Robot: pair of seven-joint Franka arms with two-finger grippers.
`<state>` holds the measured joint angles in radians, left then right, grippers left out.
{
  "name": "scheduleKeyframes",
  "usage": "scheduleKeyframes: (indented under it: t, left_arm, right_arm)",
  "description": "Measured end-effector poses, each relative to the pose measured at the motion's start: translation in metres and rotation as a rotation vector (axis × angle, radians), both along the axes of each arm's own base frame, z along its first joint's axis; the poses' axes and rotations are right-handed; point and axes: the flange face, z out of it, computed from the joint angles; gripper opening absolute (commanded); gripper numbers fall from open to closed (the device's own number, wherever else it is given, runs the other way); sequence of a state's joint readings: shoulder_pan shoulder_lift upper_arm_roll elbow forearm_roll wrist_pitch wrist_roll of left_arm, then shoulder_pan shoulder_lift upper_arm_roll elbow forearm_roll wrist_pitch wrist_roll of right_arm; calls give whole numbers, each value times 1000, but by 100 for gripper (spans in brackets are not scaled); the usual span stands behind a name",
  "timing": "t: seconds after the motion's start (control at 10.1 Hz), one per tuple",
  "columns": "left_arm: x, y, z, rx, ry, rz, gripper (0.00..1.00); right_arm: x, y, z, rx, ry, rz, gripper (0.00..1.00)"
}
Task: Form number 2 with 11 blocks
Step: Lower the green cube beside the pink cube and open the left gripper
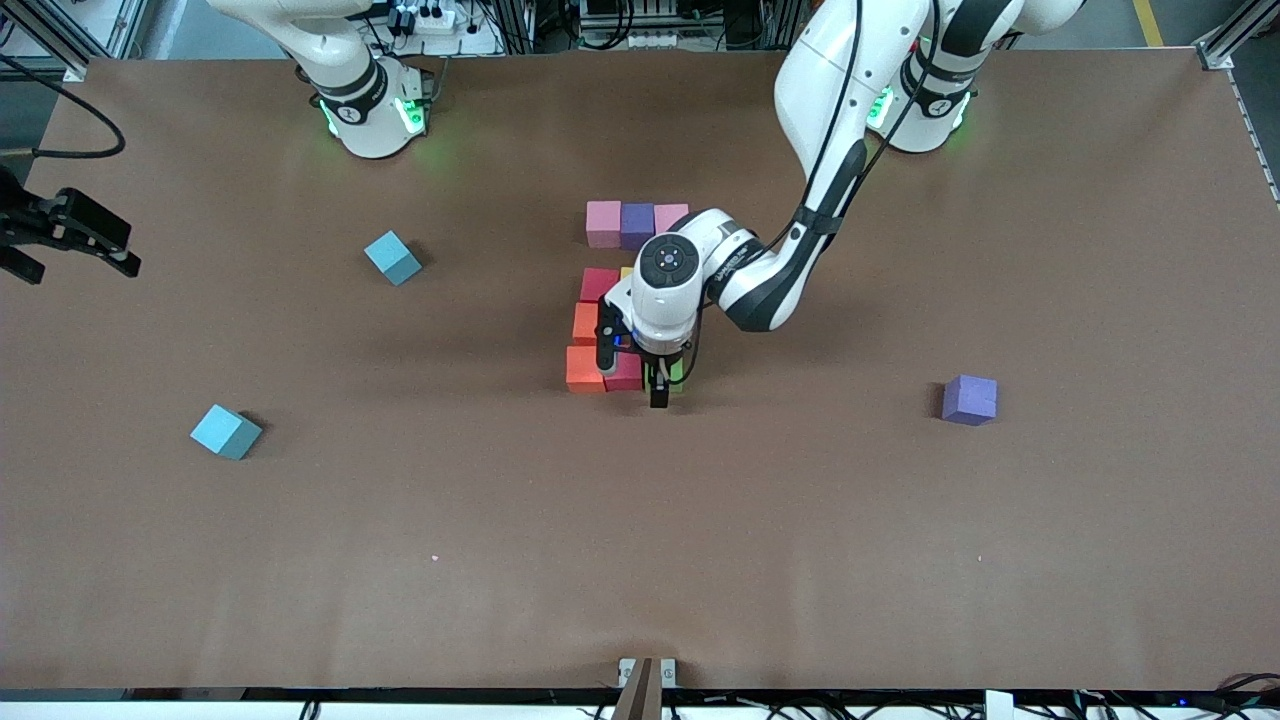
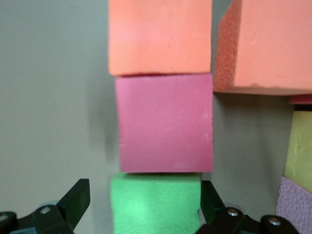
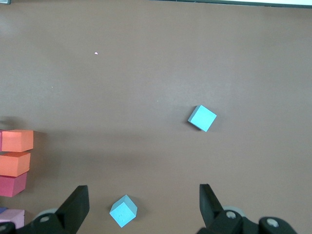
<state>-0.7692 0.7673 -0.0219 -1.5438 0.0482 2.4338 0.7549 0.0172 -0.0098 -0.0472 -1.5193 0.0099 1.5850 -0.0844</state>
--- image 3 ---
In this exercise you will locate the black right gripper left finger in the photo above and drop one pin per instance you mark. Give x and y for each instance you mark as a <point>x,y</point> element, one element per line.
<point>73,209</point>

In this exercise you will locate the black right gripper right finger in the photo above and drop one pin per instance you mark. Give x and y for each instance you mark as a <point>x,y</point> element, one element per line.
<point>210,212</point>

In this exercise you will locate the pink foam cube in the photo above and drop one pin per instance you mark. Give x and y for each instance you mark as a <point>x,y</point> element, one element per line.
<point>13,217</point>

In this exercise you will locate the purple foam cube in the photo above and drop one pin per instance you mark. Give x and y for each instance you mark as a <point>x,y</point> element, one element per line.
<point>2,210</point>

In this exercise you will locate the orange foam cube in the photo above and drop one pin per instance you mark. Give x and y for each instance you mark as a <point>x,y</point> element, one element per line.
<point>13,164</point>
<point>17,141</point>

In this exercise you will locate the blue foam cube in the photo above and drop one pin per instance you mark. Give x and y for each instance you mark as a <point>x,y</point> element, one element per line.
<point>122,214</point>
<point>203,119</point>

